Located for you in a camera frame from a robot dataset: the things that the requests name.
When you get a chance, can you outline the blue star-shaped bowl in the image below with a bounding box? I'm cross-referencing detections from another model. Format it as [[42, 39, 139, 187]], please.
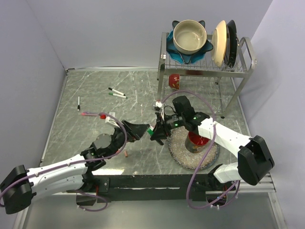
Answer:
[[166, 20, 214, 64]]

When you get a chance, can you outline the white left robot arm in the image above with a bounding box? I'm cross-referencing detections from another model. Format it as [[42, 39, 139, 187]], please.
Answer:
[[0, 120, 150, 214]]

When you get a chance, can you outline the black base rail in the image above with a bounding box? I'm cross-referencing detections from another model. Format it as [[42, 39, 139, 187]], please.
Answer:
[[66, 174, 236, 203]]

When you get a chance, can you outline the black capped white marker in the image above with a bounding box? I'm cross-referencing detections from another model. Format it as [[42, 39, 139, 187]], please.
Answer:
[[108, 87, 126, 96]]

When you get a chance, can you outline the black and red mug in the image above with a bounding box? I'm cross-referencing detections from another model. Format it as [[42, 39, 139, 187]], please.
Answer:
[[184, 132, 210, 154]]

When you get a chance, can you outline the purple pen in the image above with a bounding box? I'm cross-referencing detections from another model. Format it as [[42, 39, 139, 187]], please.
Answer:
[[81, 112, 100, 116]]

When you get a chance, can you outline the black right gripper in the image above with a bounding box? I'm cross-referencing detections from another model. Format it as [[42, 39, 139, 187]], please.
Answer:
[[150, 112, 185, 141]]

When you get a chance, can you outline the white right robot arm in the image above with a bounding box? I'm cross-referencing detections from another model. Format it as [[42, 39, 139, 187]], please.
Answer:
[[150, 95, 275, 190]]

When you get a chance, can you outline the beige ceramic bowl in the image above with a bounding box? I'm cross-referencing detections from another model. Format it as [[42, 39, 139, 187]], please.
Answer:
[[172, 20, 207, 55]]

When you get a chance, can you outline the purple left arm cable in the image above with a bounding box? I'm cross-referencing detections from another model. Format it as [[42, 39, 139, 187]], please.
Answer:
[[0, 112, 129, 212]]

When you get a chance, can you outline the black plate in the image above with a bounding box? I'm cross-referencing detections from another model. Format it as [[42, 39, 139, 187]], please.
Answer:
[[224, 20, 238, 68]]

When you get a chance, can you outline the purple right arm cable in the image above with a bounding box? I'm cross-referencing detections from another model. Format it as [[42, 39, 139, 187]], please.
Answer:
[[162, 90, 241, 210]]

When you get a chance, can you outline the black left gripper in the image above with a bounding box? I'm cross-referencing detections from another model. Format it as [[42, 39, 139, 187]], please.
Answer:
[[106, 119, 150, 158]]

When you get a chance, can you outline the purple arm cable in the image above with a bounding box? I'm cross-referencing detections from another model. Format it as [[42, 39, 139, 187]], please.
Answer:
[[0, 112, 129, 212], [162, 90, 241, 210]]

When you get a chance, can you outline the small red cup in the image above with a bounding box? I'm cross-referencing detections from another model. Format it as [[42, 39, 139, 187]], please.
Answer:
[[168, 74, 180, 90]]

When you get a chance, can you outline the steel dish rack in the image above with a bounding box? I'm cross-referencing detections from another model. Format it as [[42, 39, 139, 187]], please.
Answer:
[[156, 32, 257, 119]]

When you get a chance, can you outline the green capped white marker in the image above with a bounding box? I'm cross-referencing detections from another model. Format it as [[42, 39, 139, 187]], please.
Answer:
[[108, 93, 128, 99]]

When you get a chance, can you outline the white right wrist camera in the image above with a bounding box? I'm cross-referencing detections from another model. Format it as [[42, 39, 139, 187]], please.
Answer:
[[153, 101, 164, 120]]

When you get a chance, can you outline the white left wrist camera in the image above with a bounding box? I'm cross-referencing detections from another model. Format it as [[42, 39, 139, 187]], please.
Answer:
[[100, 114, 119, 128]]

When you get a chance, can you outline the cream plate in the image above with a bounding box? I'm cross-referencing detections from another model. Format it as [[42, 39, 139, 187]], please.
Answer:
[[211, 20, 227, 67]]

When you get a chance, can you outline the speckled grey plate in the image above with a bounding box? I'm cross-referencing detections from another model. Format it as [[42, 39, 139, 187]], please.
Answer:
[[168, 127, 220, 170]]

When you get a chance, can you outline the small black capped marker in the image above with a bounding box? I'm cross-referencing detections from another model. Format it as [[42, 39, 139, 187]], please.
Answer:
[[77, 96, 81, 111]]

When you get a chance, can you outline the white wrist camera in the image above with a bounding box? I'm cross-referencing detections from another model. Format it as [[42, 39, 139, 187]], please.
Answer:
[[100, 114, 119, 128], [153, 101, 164, 120]]

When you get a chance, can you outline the green and black highlighter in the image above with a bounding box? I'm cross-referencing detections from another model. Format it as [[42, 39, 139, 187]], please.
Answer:
[[147, 128, 153, 136]]

